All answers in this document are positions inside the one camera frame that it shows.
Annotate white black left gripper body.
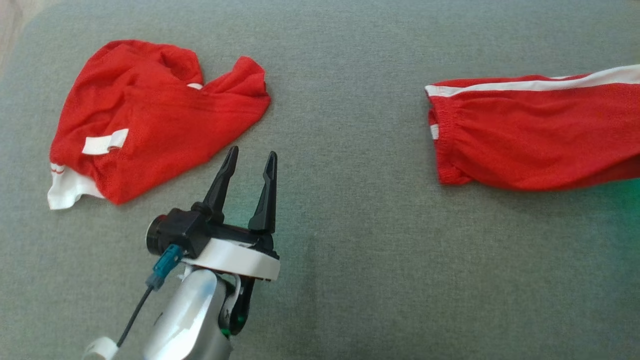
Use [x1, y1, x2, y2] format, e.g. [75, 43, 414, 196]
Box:
[146, 215, 281, 282]

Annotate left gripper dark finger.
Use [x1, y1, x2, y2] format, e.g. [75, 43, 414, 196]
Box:
[248, 151, 278, 235]
[191, 146, 240, 223]

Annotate red white basketball jersey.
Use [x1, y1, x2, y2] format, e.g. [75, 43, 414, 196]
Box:
[47, 40, 272, 211]

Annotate red shorts with white stripe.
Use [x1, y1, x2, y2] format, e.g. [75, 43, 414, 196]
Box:
[425, 64, 640, 192]

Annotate grey sofa seat cushion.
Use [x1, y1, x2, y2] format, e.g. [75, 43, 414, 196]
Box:
[0, 0, 640, 360]

